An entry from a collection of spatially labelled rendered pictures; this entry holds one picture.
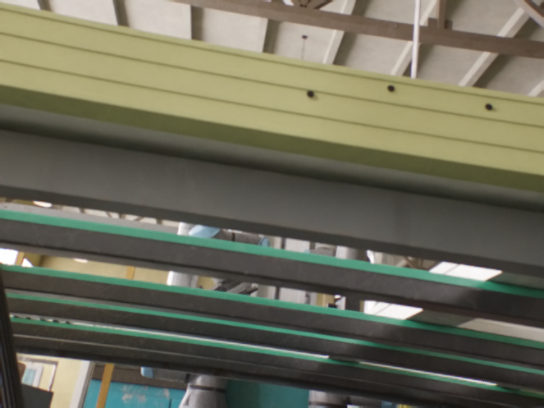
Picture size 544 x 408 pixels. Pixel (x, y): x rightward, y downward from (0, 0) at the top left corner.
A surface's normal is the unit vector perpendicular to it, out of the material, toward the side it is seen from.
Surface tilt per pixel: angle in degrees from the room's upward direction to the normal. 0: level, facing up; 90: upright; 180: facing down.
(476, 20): 180
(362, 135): 90
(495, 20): 180
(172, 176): 90
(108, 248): 90
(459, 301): 90
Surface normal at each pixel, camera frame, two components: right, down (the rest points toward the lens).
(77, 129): -0.12, 0.92
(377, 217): 0.10, -0.36
